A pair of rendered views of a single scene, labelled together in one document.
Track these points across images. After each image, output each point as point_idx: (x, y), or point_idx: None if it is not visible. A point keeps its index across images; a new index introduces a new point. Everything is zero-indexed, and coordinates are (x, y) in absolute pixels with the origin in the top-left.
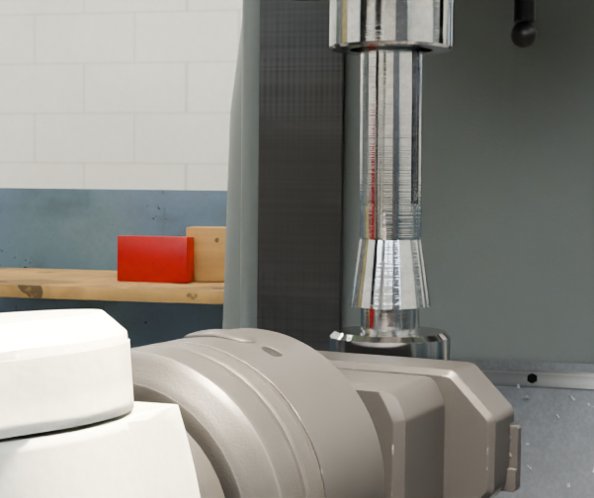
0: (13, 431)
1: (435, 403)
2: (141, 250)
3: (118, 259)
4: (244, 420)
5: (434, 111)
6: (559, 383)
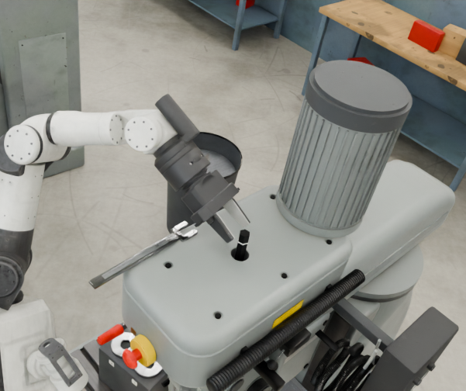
0: None
1: None
2: (421, 31)
3: (411, 30)
4: None
5: None
6: (291, 381)
